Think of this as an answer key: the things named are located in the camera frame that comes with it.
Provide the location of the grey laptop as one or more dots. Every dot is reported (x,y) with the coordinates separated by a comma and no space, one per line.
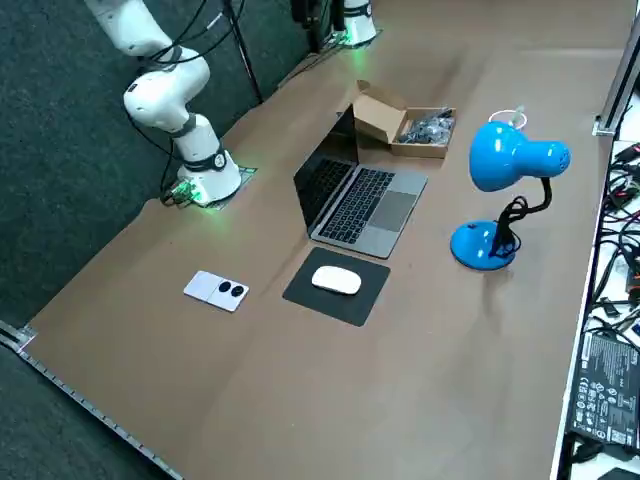
(370,205)

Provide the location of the blue desk lamp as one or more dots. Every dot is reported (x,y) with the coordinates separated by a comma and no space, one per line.
(500,155)

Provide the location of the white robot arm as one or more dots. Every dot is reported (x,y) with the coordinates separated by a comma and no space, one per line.
(165,95)
(360,22)

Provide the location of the white computer mouse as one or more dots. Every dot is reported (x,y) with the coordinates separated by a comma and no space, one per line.
(336,279)

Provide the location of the black mouse pad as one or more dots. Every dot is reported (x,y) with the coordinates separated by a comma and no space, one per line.
(345,307)

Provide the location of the lavender flip phone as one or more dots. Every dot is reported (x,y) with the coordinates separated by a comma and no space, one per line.
(205,287)

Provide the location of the open cardboard box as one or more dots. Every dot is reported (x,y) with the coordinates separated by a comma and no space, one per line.
(375,112)

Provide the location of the plastic bag of black parts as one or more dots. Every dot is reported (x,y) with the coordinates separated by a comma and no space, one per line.
(427,127)

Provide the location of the black labelled power adapter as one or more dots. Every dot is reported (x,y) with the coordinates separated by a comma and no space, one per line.
(607,390)

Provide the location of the black camera tripod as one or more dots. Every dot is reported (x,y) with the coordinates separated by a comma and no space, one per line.
(248,62)

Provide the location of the aluminium table edge rail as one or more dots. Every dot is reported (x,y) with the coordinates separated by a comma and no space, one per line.
(75,395)

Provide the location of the aluminium frame post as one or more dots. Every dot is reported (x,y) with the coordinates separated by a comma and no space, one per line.
(617,75)

